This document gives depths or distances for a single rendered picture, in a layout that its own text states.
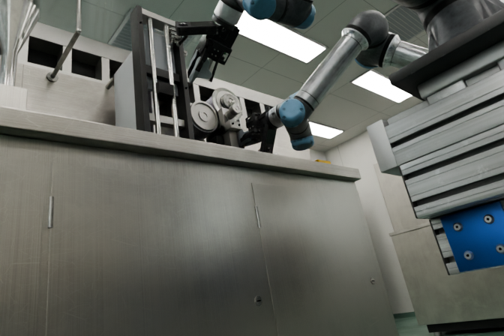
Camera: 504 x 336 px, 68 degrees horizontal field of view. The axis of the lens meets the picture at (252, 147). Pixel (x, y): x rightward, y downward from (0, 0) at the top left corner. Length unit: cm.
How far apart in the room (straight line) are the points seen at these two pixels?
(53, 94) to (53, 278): 95
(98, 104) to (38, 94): 21
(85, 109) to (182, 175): 77
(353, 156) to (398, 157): 583
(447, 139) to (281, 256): 55
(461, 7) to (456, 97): 15
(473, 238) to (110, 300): 61
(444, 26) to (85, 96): 128
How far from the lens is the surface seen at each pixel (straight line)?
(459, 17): 70
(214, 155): 93
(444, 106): 66
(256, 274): 95
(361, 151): 642
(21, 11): 138
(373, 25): 125
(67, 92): 159
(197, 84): 195
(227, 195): 95
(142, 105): 110
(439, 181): 64
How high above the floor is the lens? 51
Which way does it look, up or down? 23 degrees up
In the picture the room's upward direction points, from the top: 10 degrees counter-clockwise
